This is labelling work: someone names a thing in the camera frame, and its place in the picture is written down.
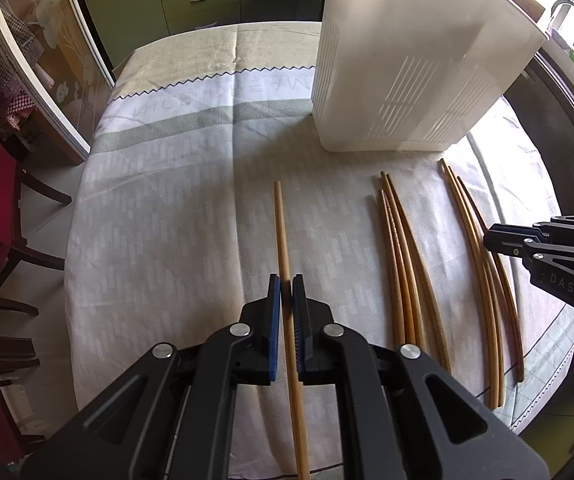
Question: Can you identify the dark brown wooden chopstick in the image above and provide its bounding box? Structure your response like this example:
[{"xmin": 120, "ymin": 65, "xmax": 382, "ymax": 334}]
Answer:
[{"xmin": 457, "ymin": 175, "xmax": 526, "ymax": 384}]

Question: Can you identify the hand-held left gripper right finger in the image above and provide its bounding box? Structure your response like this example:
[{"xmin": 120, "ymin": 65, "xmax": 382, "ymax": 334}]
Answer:
[{"xmin": 292, "ymin": 274, "xmax": 550, "ymax": 480}]

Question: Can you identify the metal kitchen faucet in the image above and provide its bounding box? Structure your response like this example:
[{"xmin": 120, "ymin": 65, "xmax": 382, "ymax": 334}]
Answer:
[{"xmin": 549, "ymin": 0, "xmax": 574, "ymax": 51}]

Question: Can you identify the light wooden chopstick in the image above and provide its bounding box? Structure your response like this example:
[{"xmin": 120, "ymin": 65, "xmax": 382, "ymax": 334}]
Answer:
[{"xmin": 273, "ymin": 181, "xmax": 312, "ymax": 480}]

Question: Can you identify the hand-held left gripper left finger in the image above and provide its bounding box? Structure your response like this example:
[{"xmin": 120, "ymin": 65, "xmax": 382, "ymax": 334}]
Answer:
[{"xmin": 19, "ymin": 274, "xmax": 288, "ymax": 480}]

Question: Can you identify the sliding glass door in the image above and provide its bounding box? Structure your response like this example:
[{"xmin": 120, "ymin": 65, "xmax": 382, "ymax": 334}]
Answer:
[{"xmin": 0, "ymin": 0, "xmax": 118, "ymax": 166}]

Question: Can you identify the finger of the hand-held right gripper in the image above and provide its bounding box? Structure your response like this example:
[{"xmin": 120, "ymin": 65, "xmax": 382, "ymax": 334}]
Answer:
[
  {"xmin": 486, "ymin": 215, "xmax": 574, "ymax": 242},
  {"xmin": 483, "ymin": 234, "xmax": 574, "ymax": 267}
]

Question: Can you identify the checkered cloth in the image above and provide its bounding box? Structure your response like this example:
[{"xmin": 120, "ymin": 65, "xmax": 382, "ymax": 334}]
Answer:
[{"xmin": 0, "ymin": 7, "xmax": 42, "ymax": 131}]

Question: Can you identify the white and grey tablecloth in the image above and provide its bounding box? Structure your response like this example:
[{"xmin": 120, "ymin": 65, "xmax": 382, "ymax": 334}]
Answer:
[{"xmin": 64, "ymin": 21, "xmax": 574, "ymax": 480}]

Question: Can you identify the white plastic utensil holder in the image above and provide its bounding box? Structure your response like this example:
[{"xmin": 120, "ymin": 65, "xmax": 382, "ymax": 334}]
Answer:
[{"xmin": 311, "ymin": 0, "xmax": 550, "ymax": 153}]

